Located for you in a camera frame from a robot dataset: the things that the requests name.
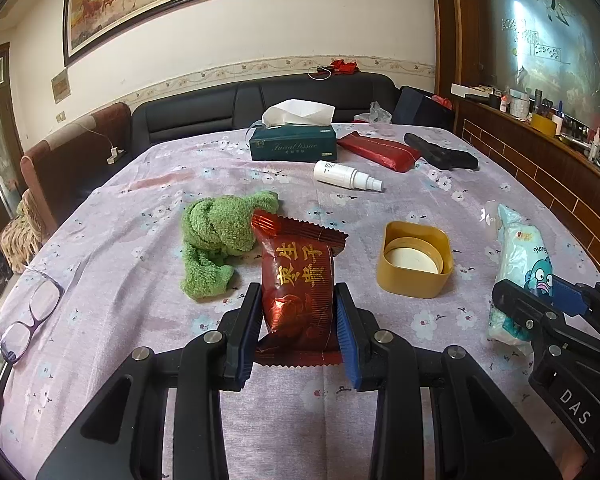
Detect green tissue box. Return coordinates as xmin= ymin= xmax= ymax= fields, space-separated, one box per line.
xmin=249 ymin=100 xmax=337 ymax=162

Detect small wall plaque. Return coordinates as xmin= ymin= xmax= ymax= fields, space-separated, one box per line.
xmin=51 ymin=72 xmax=71 ymax=106

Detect wooden counter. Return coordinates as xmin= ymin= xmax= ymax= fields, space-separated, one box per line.
xmin=452 ymin=95 xmax=600 ymax=286

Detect white spray bottle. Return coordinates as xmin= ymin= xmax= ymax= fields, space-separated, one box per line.
xmin=313 ymin=160 xmax=385 ymax=193

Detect cartoon print tissue pack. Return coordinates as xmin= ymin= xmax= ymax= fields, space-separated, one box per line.
xmin=486 ymin=204 xmax=556 ymax=347

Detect patterned brown cushion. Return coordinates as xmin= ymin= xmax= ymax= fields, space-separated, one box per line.
xmin=0 ymin=190 xmax=48 ymax=273

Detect clear plastic bag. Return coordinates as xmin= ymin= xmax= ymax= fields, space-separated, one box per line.
xmin=354 ymin=101 xmax=395 ymax=125

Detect white charger with cable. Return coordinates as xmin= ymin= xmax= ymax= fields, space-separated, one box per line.
xmin=77 ymin=115 xmax=126 ymax=165

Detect dark red snack packet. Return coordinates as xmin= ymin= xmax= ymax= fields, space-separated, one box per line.
xmin=250 ymin=211 xmax=350 ymax=366

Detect framed horse painting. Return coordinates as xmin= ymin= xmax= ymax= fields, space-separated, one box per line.
xmin=62 ymin=0 xmax=263 ymax=67

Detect floral pink tablecloth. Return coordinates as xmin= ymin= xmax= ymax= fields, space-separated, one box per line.
xmin=0 ymin=122 xmax=600 ymax=480

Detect clutter of bottles and jars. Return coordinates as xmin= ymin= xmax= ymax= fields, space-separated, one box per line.
xmin=450 ymin=82 xmax=600 ymax=178

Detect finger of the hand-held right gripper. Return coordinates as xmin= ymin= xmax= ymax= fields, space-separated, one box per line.
xmin=491 ymin=279 xmax=563 ymax=346
xmin=551 ymin=276 xmax=600 ymax=341

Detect dark bag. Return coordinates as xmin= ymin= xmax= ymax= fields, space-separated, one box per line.
xmin=394 ymin=85 xmax=456 ymax=131

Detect etched glass partition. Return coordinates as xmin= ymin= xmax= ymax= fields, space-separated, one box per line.
xmin=480 ymin=0 xmax=600 ymax=126

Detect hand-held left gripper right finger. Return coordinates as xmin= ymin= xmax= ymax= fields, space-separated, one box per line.
xmin=334 ymin=282 xmax=566 ymax=480

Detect dark framed eyeglasses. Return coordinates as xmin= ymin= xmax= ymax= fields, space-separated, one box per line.
xmin=0 ymin=269 xmax=65 ymax=366

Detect black leather sofa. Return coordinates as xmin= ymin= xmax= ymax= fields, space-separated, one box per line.
xmin=130 ymin=71 xmax=401 ymax=158

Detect red cloth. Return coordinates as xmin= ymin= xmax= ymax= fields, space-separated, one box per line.
xmin=327 ymin=59 xmax=360 ymax=77

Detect black toy pistol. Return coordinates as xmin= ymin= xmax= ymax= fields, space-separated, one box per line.
xmin=403 ymin=132 xmax=480 ymax=171

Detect flat red foil packet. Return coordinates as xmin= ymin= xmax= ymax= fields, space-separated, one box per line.
xmin=336 ymin=131 xmax=422 ymax=173

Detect green fluffy towel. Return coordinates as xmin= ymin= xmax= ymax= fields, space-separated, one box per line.
xmin=180 ymin=190 xmax=283 ymax=302

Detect yellow square container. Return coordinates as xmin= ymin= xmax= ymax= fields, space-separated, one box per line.
xmin=376 ymin=220 xmax=454 ymax=300

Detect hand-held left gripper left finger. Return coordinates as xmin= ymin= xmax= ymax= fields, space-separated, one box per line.
xmin=36 ymin=282 xmax=263 ymax=480

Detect brown armchair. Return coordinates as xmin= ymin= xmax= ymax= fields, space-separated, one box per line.
xmin=20 ymin=102 xmax=133 ymax=233

